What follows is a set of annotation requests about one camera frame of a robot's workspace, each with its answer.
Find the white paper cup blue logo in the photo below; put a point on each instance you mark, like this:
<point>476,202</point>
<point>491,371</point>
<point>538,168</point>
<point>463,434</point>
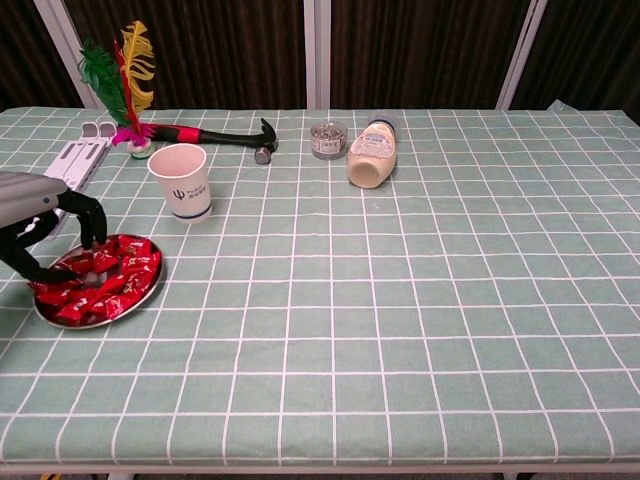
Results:
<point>187,195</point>

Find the black red claw hammer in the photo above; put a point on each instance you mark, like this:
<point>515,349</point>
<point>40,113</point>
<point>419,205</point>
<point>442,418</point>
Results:
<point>225,137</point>

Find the round stainless steel plate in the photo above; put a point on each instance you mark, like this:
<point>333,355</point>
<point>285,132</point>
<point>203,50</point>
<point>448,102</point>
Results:
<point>140,301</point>

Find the colourful feather shuttlecock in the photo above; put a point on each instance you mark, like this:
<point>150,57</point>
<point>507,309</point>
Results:
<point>112,90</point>

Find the red candy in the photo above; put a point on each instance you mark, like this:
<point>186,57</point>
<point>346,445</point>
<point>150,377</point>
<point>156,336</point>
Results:
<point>142,262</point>
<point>105,260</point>
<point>132,283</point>
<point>134,245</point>
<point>70,313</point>
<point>50,291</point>
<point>75,262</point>
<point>115,305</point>

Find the white folding laptop stand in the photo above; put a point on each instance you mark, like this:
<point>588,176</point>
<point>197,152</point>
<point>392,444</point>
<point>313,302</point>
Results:
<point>85,155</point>

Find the clear jar of paper clips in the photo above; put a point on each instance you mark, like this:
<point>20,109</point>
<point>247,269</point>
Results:
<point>328,142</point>

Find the green white checked tablecloth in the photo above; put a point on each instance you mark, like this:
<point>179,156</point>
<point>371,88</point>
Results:
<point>350,300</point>

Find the beige mayonnaise squeeze bottle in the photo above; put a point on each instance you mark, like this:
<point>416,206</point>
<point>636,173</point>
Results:
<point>372,155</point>

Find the white metal frame post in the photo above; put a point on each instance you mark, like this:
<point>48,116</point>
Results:
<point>64,40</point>
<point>317,50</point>
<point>521,50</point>

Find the dark brown curtain panel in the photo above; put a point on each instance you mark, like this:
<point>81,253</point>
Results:
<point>425,50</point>
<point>20,50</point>
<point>590,50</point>
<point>225,50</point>

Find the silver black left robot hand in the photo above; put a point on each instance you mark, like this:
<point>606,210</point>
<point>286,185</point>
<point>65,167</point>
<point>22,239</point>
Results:
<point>30,197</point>

